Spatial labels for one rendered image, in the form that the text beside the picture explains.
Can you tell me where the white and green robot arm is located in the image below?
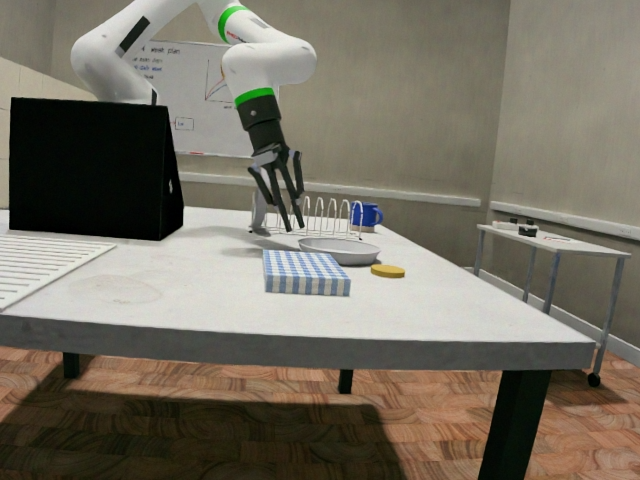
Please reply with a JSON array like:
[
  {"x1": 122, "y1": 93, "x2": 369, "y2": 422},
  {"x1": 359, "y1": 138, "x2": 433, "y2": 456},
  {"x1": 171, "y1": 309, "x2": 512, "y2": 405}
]
[{"x1": 71, "y1": 0, "x2": 317, "y2": 132}]

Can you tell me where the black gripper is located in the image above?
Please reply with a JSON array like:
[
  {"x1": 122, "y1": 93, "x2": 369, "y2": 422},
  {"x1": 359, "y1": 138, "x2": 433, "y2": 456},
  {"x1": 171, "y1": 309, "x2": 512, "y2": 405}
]
[{"x1": 247, "y1": 120, "x2": 305, "y2": 233}]

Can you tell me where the blue mug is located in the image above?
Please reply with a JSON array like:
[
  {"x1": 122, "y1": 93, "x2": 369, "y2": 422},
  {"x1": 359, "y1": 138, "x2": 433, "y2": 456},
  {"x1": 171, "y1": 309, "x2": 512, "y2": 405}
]
[{"x1": 349, "y1": 202, "x2": 383, "y2": 233}]

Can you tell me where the blue and white checked towel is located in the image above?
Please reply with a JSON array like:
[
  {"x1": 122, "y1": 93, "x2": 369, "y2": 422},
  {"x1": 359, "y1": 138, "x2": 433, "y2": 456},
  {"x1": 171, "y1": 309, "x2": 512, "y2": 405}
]
[{"x1": 262, "y1": 250, "x2": 351, "y2": 296}]

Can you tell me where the white ribbed draining mat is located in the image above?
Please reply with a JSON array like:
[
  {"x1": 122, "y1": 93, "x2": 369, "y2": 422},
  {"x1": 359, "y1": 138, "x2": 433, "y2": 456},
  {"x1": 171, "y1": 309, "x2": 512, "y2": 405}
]
[{"x1": 0, "y1": 235, "x2": 118, "y2": 313}]

